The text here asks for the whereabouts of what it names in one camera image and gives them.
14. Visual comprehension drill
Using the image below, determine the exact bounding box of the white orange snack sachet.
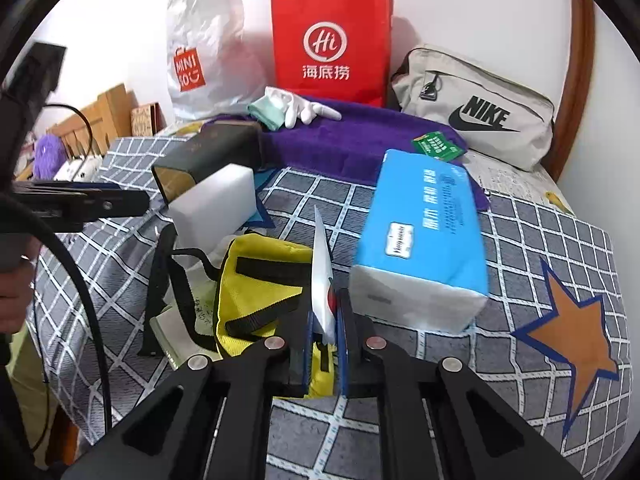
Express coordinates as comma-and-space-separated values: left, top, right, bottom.
311, 206, 336, 344

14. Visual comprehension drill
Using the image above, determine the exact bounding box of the yellow pouch with black straps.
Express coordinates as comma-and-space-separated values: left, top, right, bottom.
139, 224, 338, 400

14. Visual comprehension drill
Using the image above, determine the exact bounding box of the green wet wipe packet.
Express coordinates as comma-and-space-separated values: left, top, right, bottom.
411, 131, 465, 162

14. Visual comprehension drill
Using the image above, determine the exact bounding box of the mint green cloth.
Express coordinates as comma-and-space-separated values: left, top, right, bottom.
247, 96, 286, 131

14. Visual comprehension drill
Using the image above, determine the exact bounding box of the green tea tissue pack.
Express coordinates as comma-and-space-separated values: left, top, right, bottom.
145, 252, 221, 370

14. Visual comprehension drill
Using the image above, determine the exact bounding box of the person's left hand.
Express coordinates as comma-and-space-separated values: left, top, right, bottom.
0, 237, 41, 334

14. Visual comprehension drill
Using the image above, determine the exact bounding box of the purple plush toy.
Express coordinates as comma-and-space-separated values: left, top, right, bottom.
32, 133, 67, 180

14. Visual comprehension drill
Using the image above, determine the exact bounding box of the blue tissue pack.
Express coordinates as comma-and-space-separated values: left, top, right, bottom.
349, 150, 488, 334

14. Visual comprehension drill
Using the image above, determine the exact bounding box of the wooden headboard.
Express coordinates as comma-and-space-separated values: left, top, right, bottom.
47, 84, 132, 157

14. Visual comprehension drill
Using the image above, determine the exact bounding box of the brown patterned box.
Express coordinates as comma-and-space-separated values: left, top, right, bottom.
130, 103, 162, 136

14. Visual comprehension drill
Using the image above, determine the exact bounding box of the purple towel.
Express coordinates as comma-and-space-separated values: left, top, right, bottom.
258, 99, 469, 185

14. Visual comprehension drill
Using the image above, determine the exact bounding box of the dark green tea tin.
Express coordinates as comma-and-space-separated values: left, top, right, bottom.
152, 120, 264, 204

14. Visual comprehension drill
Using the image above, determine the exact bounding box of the grey checked tablecloth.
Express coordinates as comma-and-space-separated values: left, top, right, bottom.
28, 138, 634, 479

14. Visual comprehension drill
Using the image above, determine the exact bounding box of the white Miniso plastic bag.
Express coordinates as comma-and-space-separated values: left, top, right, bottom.
166, 0, 266, 120

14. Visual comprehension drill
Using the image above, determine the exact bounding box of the grey Nike pouch bag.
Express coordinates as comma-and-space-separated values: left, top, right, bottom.
390, 46, 554, 171

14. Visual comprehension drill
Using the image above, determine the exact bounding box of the red Haidilao paper bag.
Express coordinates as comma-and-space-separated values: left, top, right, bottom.
271, 0, 394, 107

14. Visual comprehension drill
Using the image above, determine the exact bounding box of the wooden door frame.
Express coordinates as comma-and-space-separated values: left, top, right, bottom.
542, 0, 596, 181

